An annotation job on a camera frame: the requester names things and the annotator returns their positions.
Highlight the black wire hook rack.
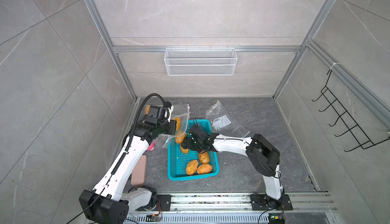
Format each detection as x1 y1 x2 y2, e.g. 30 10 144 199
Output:
311 69 390 152

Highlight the wrinkled orange potato bottom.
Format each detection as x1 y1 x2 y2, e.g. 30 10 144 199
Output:
197 164 213 175

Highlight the clear plastic bag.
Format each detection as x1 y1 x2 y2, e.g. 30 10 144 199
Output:
206 100 250 138
162 104 190 148

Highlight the black corrugated cable hose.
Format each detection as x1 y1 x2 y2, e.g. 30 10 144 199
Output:
106 93 168 188

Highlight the white mesh wall basket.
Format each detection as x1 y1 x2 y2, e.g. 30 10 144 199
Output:
164 48 238 76

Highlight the pink rectangular case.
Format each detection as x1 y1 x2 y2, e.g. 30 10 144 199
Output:
131 155 147 187

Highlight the wrinkled tan potato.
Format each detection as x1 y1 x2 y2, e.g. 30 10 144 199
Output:
175 133 187 144

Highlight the clear pink-print zipper bag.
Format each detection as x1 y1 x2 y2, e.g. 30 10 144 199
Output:
141 105 151 124

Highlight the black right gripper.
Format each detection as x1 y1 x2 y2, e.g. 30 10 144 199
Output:
181 137 204 151

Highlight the yellow potato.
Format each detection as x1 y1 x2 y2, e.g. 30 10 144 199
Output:
180 145 190 154
173 117 181 131
185 160 199 176

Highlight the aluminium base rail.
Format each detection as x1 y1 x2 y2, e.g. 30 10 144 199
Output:
125 192 343 224

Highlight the teal plastic basket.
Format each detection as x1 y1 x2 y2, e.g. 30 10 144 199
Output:
167 136 219 181

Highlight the smooth brown potato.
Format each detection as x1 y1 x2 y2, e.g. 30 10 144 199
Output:
198 152 210 164

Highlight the wrinkled brown potato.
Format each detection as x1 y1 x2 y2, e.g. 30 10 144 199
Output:
145 105 150 115

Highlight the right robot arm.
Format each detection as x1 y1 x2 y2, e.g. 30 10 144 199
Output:
180 125 284 209

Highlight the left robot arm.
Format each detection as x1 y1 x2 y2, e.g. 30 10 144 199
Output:
79 119 177 224

